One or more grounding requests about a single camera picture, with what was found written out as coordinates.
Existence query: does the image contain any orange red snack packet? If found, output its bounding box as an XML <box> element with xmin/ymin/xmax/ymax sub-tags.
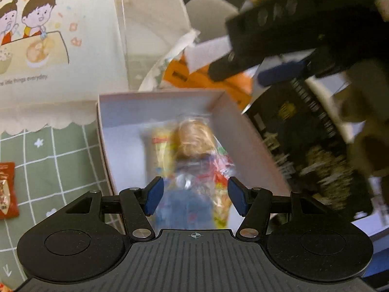
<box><xmin>0</xmin><ymin>162</ymin><xmax>19</xmax><ymax>220</ymax></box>

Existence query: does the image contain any pink cardboard box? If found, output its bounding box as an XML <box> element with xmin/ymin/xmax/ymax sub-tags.
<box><xmin>97</xmin><ymin>90</ymin><xmax>291</xmax><ymax>235</ymax></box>

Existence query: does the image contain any multicoloured snack packet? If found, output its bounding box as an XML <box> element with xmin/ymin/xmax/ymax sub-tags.
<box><xmin>211</xmin><ymin>140</ymin><xmax>239</xmax><ymax>229</ymax></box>

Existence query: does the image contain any grey round chair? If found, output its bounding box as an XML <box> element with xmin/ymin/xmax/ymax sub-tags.
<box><xmin>184</xmin><ymin>0</ymin><xmax>240</xmax><ymax>42</ymax></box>

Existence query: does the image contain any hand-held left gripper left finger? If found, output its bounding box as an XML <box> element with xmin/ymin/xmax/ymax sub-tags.
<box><xmin>62</xmin><ymin>176</ymin><xmax>165</xmax><ymax>241</ymax></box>

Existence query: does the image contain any clear bread packet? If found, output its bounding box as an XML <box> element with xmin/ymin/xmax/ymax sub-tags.
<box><xmin>172</xmin><ymin>117</ymin><xmax>220</xmax><ymax>162</ymax></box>

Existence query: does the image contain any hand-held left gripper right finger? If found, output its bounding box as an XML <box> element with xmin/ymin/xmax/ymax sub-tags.
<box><xmin>228</xmin><ymin>176</ymin><xmax>330</xmax><ymax>241</ymax></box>

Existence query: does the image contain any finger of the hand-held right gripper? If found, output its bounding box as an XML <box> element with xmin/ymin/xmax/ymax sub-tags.
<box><xmin>208</xmin><ymin>48</ymin><xmax>266</xmax><ymax>82</ymax></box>
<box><xmin>257</xmin><ymin>60</ymin><xmax>308</xmax><ymax>87</ymax></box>

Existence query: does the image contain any orange tissue box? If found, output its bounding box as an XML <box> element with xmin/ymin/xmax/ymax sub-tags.
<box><xmin>162</xmin><ymin>58</ymin><xmax>254</xmax><ymax>110</ymax></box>

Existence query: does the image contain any black snack bag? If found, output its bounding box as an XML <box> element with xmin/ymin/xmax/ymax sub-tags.
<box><xmin>243</xmin><ymin>76</ymin><xmax>374</xmax><ymax>223</ymax></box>

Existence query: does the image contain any blue snack packet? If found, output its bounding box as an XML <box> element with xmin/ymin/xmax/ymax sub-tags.
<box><xmin>158</xmin><ymin>155</ymin><xmax>215</xmax><ymax>229</ymax></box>

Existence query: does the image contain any green checked tablecloth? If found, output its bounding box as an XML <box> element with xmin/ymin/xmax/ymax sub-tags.
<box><xmin>0</xmin><ymin>121</ymin><xmax>124</xmax><ymax>292</ymax></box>

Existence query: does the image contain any person's right hand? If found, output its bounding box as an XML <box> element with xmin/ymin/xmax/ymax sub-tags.
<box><xmin>333</xmin><ymin>64</ymin><xmax>389</xmax><ymax>179</ymax></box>

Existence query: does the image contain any printed cream food cover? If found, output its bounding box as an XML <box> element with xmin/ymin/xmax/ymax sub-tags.
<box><xmin>0</xmin><ymin>0</ymin><xmax>195</xmax><ymax>136</ymax></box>

